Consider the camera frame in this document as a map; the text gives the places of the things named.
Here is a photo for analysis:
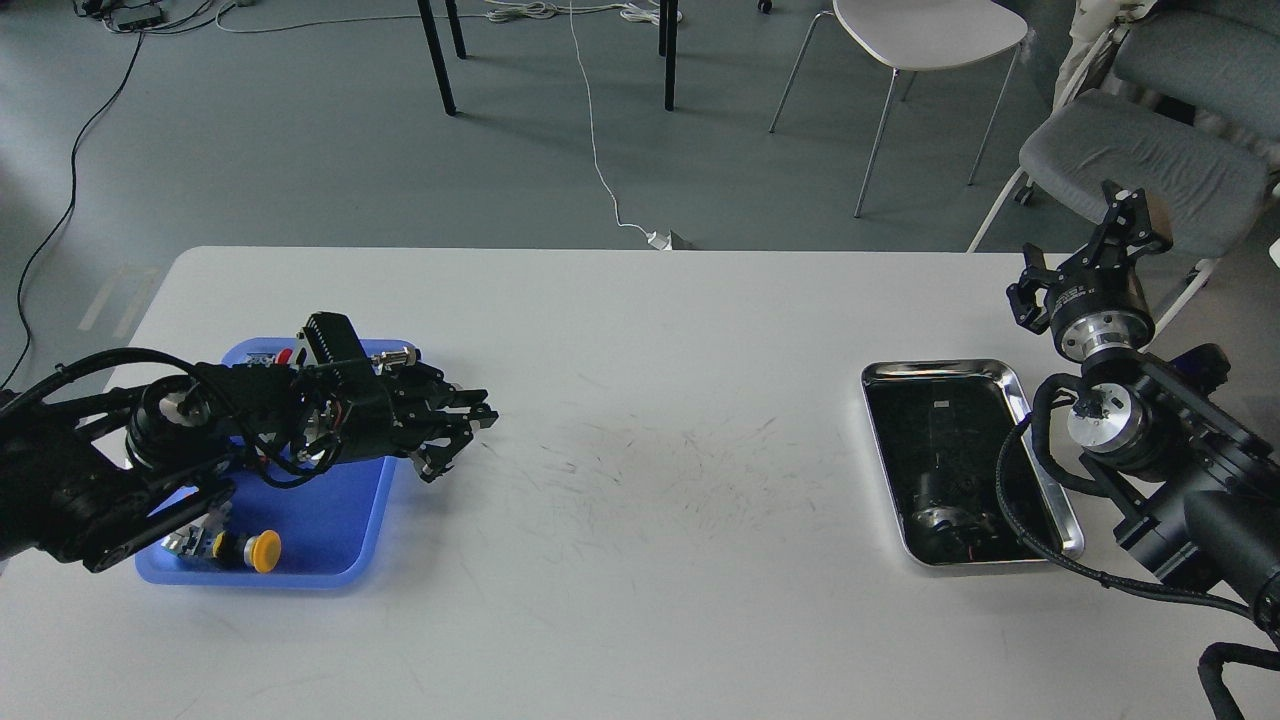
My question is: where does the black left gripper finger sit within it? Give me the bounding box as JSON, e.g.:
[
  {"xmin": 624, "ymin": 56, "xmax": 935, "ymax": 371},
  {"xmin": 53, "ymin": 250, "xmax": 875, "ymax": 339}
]
[
  {"xmin": 404, "ymin": 425, "xmax": 475, "ymax": 484},
  {"xmin": 425, "ymin": 380, "xmax": 500, "ymax": 433}
]

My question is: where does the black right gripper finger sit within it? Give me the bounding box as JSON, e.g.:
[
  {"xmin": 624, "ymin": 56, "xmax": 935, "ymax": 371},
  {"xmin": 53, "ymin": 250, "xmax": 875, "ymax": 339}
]
[
  {"xmin": 1060, "ymin": 179, "xmax": 1172, "ymax": 272},
  {"xmin": 1006, "ymin": 250, "xmax": 1062, "ymax": 334}
]

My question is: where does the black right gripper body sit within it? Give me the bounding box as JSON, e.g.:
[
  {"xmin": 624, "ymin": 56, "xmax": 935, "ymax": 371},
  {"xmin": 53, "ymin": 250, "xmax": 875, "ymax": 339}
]
[{"xmin": 1044, "ymin": 263, "xmax": 1156, "ymax": 363}]

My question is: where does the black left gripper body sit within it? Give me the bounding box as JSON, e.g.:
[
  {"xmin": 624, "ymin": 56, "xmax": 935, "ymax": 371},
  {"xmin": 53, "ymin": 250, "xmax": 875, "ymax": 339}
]
[{"xmin": 320, "ymin": 363, "xmax": 445, "ymax": 468}]

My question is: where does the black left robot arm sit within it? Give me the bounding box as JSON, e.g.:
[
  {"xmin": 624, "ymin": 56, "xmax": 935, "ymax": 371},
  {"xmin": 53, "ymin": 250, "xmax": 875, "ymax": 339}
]
[{"xmin": 1, "ymin": 348, "xmax": 499, "ymax": 573}]

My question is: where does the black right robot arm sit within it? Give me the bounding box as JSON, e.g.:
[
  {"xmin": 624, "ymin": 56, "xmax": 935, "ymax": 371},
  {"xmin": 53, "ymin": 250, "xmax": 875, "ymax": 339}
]
[{"xmin": 995, "ymin": 181, "xmax": 1279, "ymax": 641}]

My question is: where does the grey upholstered chair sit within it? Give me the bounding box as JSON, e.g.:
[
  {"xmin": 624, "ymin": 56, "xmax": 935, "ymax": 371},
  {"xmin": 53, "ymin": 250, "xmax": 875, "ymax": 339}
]
[{"xmin": 968, "ymin": 90, "xmax": 1277, "ymax": 332}]

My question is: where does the blue plastic tray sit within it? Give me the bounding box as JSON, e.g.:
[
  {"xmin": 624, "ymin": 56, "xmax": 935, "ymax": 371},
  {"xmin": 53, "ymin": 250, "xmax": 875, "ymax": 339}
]
[{"xmin": 134, "ymin": 337, "xmax": 422, "ymax": 591}]

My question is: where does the grey chair in corner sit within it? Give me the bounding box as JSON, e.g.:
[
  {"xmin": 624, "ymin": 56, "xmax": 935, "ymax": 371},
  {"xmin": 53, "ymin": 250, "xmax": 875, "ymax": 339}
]
[{"xmin": 1052, "ymin": 1, "xmax": 1277, "ymax": 172}]

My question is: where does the silver metal tray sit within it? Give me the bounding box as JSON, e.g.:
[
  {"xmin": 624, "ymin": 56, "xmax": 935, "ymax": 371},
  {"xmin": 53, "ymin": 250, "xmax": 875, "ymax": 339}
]
[{"xmin": 860, "ymin": 359, "xmax": 1085, "ymax": 575}]

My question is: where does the yellow mushroom push button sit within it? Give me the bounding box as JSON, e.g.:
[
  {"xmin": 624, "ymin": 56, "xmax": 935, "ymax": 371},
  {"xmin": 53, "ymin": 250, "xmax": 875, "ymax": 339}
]
[{"xmin": 160, "ymin": 527, "xmax": 282, "ymax": 574}]

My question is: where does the white plastic chair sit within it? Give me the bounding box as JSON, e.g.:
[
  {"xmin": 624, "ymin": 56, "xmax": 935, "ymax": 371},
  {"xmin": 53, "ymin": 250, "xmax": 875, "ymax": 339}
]
[{"xmin": 768, "ymin": 1, "xmax": 1030, "ymax": 218}]

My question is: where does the black table leg left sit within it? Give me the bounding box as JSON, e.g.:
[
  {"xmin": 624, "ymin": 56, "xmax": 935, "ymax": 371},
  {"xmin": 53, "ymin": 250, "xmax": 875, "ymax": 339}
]
[{"xmin": 416, "ymin": 0, "xmax": 468, "ymax": 117}]

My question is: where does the black table leg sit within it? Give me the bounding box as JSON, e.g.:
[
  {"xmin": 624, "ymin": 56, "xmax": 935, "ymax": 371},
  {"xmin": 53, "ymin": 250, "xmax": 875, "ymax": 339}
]
[
  {"xmin": 416, "ymin": 0, "xmax": 468, "ymax": 117},
  {"xmin": 658, "ymin": 0, "xmax": 680, "ymax": 111}
]

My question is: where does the black table leg right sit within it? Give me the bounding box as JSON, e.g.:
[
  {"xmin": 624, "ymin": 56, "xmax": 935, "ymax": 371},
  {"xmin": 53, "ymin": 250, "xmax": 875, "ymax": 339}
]
[{"xmin": 658, "ymin": 0, "xmax": 680, "ymax": 111}]

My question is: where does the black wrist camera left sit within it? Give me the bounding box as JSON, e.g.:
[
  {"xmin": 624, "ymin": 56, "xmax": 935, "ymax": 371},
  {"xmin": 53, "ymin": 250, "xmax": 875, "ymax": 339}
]
[{"xmin": 293, "ymin": 311, "xmax": 372, "ymax": 372}]

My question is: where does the red push button switch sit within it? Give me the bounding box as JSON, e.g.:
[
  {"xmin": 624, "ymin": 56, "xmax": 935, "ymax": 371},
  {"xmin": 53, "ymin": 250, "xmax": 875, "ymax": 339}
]
[{"xmin": 242, "ymin": 346, "xmax": 305, "ymax": 368}]

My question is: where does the white floor cable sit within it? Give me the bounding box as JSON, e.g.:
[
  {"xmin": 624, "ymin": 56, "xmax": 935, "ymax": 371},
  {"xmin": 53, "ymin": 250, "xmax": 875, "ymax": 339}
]
[{"xmin": 215, "ymin": 0, "xmax": 692, "ymax": 251}]

